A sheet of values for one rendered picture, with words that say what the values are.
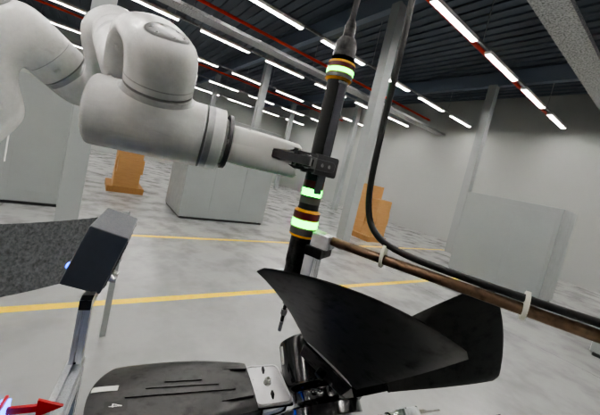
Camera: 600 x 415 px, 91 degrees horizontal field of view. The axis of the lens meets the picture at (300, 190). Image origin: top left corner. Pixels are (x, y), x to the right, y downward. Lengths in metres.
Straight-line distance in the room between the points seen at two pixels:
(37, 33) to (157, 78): 0.45
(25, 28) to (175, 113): 0.45
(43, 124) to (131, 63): 5.93
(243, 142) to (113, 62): 0.22
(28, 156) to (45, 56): 5.58
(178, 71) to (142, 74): 0.04
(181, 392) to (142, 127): 0.38
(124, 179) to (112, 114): 8.07
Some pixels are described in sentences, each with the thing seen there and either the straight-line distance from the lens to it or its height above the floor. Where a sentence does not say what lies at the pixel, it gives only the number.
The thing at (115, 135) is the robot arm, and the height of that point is 1.54.
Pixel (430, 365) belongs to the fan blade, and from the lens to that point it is 0.39.
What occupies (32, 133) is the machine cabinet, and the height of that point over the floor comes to 1.16.
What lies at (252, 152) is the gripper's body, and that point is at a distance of 0.39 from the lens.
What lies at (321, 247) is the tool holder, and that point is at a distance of 0.46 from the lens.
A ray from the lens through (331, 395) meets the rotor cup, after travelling 0.61.
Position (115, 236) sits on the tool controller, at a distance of 1.06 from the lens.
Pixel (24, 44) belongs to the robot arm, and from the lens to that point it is 0.79.
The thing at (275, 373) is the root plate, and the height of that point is 1.18.
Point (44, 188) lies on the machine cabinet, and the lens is 6.40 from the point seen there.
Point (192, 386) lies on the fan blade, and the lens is 0.57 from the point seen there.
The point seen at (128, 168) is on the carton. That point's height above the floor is 0.63.
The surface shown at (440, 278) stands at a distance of 0.43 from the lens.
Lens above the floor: 1.55
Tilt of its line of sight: 4 degrees down
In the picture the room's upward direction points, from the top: 13 degrees clockwise
